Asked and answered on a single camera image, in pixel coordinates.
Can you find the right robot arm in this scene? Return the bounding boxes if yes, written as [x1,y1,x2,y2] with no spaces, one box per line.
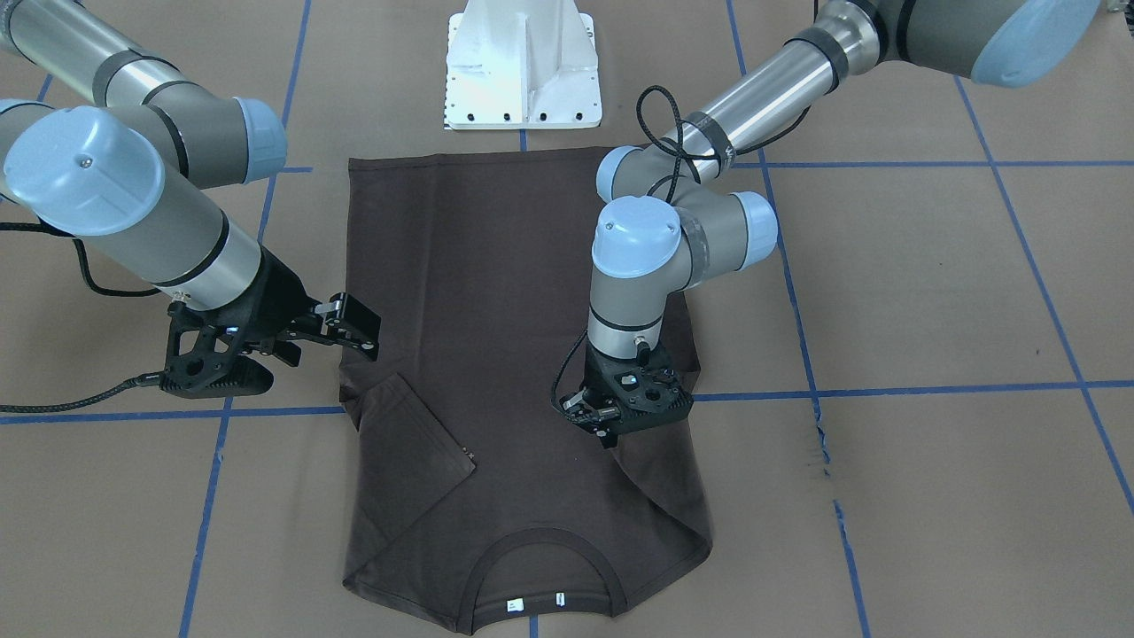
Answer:
[3,1,381,381]

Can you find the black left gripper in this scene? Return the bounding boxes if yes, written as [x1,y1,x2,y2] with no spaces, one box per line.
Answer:
[556,344,694,449]

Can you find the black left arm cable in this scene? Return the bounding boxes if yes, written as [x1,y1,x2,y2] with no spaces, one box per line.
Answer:
[634,85,816,201]

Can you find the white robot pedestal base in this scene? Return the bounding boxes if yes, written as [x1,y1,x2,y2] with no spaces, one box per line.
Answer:
[443,1,603,130]

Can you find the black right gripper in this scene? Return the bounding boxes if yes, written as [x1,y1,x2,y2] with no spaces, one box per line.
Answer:
[221,249,381,368]

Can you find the brown t-shirt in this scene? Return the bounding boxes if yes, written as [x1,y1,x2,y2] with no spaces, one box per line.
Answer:
[339,148,713,633]

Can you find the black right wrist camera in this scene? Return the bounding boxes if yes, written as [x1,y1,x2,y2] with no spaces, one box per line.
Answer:
[159,301,273,399]

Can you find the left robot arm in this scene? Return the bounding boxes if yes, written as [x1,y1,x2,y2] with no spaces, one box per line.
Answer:
[555,1,1099,448]

